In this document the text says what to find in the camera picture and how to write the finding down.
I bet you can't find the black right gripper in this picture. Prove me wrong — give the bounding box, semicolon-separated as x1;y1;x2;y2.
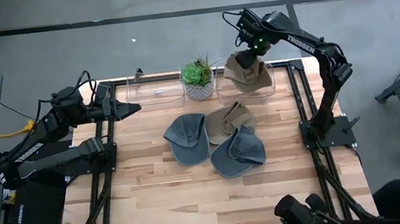
229;5;274;71

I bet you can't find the small grey clamp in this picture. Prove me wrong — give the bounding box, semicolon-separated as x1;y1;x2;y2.
132;67;146;82

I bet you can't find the black box with white logo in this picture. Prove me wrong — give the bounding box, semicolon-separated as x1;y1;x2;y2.
5;173;74;224

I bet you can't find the yellow cable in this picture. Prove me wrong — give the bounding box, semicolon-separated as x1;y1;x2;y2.
0;118;38;140

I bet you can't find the black aluminium table frame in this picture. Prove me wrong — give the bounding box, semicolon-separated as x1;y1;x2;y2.
42;49;377;224

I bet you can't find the grey-blue cap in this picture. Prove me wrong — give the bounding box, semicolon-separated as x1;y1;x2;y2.
206;122;269;181
160;110;214;169

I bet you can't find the succulent in patterned white pot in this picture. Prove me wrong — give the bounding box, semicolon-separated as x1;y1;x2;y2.
178;53;219;104

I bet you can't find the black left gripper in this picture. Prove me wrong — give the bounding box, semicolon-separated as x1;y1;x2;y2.
83;79;143;125

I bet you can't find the clear plastic bin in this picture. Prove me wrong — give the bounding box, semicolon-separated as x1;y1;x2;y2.
122;67;188;115
212;55;280;111

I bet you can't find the beige cap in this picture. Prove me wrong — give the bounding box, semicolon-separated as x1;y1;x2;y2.
221;49;275;96
202;99;258;147

